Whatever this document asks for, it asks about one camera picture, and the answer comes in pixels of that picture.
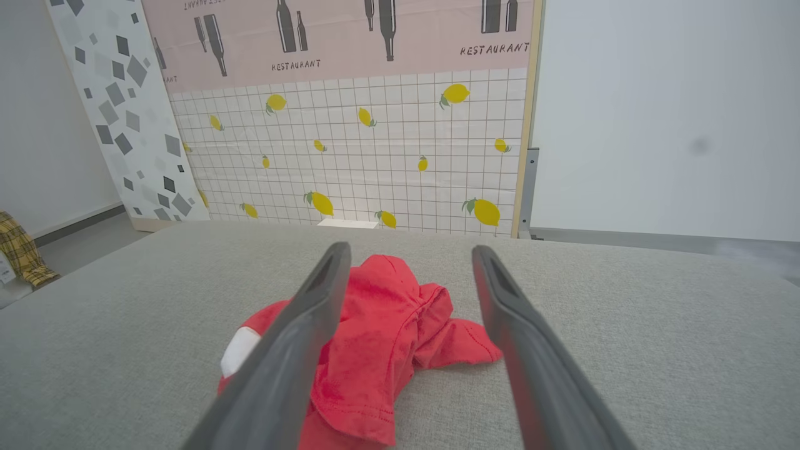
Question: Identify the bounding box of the wooden backdrop board frame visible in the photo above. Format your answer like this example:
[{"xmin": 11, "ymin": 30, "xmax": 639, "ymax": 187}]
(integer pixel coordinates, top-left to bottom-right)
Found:
[{"xmin": 511, "ymin": 0, "xmax": 544, "ymax": 239}]

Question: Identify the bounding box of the red garment with white tag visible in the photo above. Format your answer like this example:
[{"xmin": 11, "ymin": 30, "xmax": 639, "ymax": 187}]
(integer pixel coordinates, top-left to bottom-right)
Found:
[{"xmin": 217, "ymin": 254, "xmax": 504, "ymax": 450}]

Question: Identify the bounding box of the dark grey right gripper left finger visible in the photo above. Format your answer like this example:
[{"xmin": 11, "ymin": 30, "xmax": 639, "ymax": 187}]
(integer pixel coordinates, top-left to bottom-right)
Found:
[{"xmin": 181, "ymin": 242, "xmax": 352, "ymax": 450}]

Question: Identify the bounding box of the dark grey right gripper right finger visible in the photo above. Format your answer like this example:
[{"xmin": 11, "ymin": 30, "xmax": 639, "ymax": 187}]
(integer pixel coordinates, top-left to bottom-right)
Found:
[{"xmin": 472, "ymin": 245, "xmax": 638, "ymax": 450}]

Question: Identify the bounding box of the yellow plaid garment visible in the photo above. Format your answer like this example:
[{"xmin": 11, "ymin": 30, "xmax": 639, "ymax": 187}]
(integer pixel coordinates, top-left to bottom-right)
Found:
[{"xmin": 0, "ymin": 211, "xmax": 61, "ymax": 288}]

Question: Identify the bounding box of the pink restaurant bottle print cloth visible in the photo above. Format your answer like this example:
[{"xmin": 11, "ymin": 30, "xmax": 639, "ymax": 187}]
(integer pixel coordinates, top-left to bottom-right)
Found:
[{"xmin": 141, "ymin": 0, "xmax": 537, "ymax": 94}]

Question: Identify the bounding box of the grey diamond pattern panel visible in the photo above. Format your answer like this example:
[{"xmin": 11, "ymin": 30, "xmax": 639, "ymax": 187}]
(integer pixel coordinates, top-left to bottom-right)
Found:
[{"xmin": 47, "ymin": 0, "xmax": 210, "ymax": 232}]

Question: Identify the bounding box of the grey metal post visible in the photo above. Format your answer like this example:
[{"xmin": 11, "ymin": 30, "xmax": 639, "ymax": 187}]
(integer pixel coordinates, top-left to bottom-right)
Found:
[{"xmin": 517, "ymin": 147, "xmax": 539, "ymax": 239}]

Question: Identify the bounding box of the grey fabric sofa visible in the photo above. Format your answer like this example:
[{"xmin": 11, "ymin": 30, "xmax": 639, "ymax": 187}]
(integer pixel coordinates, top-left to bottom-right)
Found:
[{"xmin": 0, "ymin": 220, "xmax": 800, "ymax": 450}]

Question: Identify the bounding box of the lemon print grid cloth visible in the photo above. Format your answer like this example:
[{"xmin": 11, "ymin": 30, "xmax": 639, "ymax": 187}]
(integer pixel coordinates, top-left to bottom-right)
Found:
[{"xmin": 167, "ymin": 67, "xmax": 531, "ymax": 237}]

